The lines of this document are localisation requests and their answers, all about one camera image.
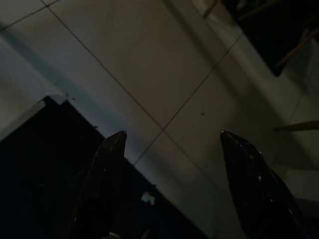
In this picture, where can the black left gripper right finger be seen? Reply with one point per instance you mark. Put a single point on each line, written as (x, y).
(254, 189)

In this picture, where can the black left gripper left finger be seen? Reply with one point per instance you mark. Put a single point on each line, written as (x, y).
(107, 179)

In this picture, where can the dark blue cabinet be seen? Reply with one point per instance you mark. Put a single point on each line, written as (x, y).
(37, 161)

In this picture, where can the black floor mat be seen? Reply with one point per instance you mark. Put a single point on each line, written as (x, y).
(269, 37)

